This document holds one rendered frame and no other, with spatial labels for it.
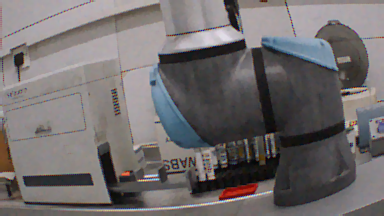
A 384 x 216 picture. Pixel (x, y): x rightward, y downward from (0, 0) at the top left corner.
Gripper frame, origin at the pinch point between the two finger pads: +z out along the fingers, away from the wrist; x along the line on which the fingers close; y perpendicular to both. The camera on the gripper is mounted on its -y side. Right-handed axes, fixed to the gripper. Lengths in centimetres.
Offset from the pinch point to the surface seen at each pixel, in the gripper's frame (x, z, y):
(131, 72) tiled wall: -52, 2, 38
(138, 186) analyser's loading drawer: 11.4, 22.1, 22.9
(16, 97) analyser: 12, -1, 51
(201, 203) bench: 16.0, 25.9, 10.3
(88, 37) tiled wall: -52, -13, 51
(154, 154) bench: -50, 25, 35
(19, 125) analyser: 12, 6, 52
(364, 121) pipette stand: 2.3, 18.9, -27.4
